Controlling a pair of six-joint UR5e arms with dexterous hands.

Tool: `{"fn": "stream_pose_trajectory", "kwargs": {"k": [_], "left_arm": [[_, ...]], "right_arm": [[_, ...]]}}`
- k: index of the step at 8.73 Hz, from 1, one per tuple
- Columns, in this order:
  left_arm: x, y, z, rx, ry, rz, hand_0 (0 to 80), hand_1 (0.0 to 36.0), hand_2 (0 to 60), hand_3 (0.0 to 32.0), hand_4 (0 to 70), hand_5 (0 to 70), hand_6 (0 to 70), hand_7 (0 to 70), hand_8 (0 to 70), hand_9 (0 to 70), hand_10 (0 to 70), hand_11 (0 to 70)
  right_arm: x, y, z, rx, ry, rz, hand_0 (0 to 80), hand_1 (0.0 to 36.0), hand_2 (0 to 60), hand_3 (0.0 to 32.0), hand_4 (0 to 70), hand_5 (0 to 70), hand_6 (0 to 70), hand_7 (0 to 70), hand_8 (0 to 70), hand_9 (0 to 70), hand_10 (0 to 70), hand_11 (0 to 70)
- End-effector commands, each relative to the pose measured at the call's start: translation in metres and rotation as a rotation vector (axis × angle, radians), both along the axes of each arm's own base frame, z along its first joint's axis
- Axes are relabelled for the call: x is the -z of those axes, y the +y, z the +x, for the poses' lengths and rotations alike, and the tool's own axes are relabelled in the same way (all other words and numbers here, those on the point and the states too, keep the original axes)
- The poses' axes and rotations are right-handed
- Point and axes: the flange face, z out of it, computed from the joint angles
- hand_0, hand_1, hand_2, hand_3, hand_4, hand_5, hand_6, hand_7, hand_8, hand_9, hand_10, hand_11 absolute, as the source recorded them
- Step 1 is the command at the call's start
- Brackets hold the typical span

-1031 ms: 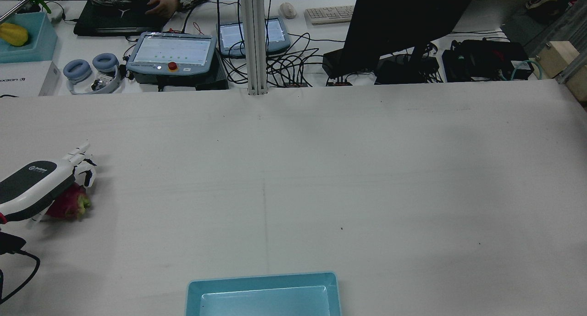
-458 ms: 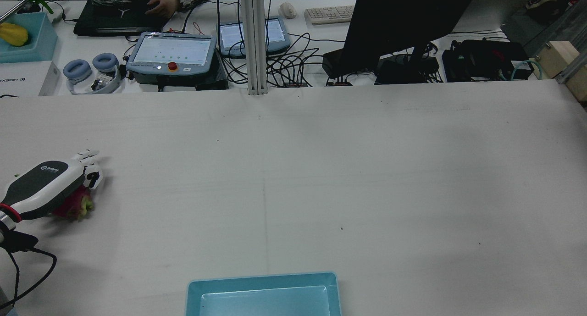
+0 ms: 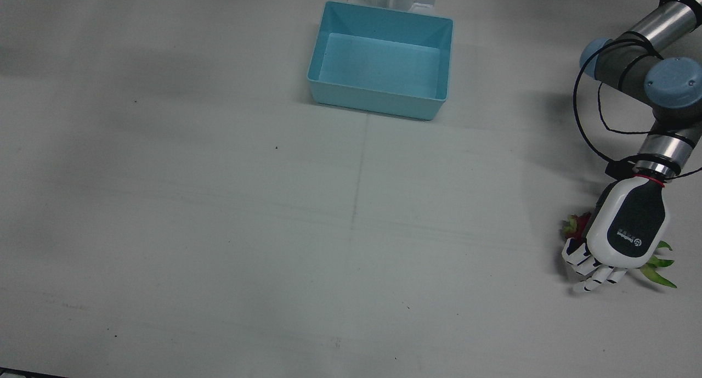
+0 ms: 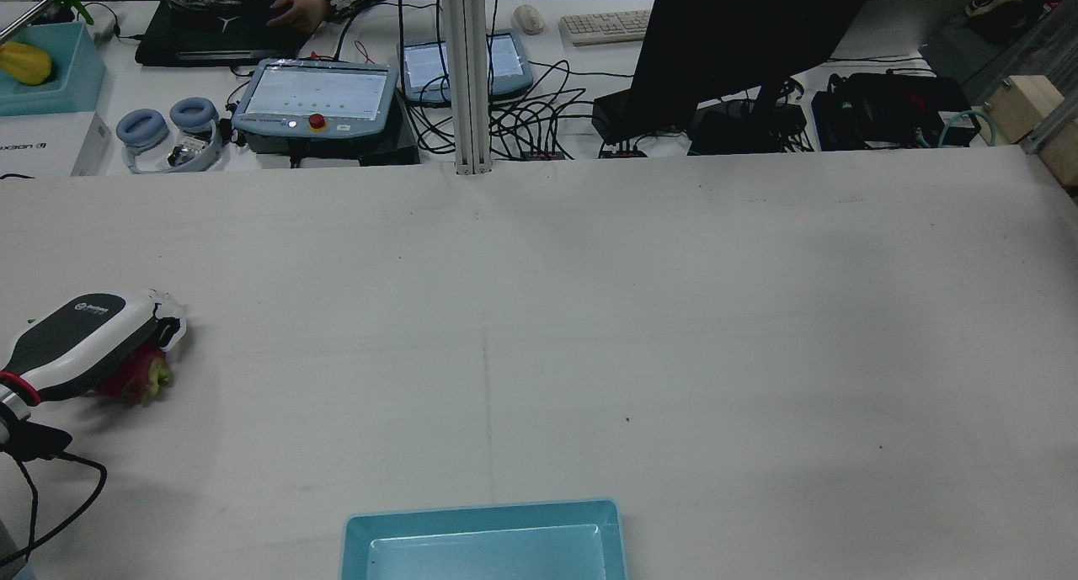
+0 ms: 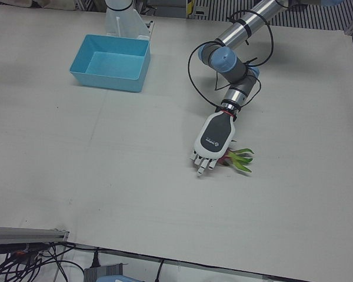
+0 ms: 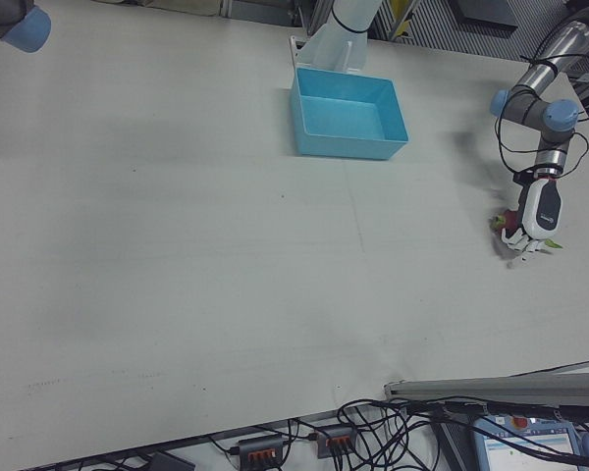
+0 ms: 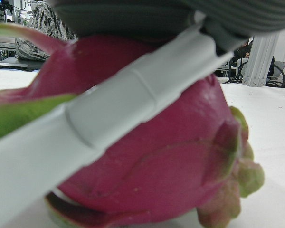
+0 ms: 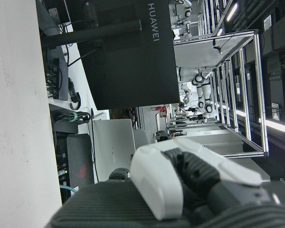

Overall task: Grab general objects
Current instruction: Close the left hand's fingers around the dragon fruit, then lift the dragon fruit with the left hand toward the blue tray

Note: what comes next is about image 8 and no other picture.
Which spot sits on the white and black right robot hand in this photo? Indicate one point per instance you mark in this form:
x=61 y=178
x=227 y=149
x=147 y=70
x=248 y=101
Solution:
x=156 y=180

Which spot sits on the grey chair back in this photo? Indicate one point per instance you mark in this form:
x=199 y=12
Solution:
x=141 y=139

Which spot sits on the black office chair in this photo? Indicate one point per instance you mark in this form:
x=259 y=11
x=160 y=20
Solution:
x=162 y=135

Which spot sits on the silver Huawei laptop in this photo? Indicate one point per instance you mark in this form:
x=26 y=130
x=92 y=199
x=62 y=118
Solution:
x=114 y=135

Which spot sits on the red and white sign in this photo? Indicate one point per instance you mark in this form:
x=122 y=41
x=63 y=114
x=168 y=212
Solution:
x=162 y=110

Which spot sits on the black computer with red logo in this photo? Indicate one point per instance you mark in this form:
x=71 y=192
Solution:
x=79 y=154

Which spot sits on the white humanoid robot black joints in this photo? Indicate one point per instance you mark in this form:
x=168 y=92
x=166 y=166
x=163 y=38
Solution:
x=205 y=92

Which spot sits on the black Huawei monitor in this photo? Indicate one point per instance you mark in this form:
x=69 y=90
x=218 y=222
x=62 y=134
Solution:
x=133 y=71

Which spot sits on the long ceiling light strip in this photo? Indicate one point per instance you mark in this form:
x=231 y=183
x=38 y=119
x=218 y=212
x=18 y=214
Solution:
x=274 y=124

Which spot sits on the short ceiling light strip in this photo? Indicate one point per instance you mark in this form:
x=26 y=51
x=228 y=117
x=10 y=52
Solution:
x=232 y=12

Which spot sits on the grey monitor stand base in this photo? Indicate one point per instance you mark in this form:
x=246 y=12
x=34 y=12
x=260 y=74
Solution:
x=46 y=21

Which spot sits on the aluminium profile frame cage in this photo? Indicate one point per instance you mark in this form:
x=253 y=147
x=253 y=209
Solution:
x=260 y=95

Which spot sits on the dark grey network switch box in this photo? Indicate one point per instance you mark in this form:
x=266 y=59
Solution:
x=63 y=80

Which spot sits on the small black frame camera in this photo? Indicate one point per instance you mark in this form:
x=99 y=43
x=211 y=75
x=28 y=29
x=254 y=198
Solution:
x=217 y=48

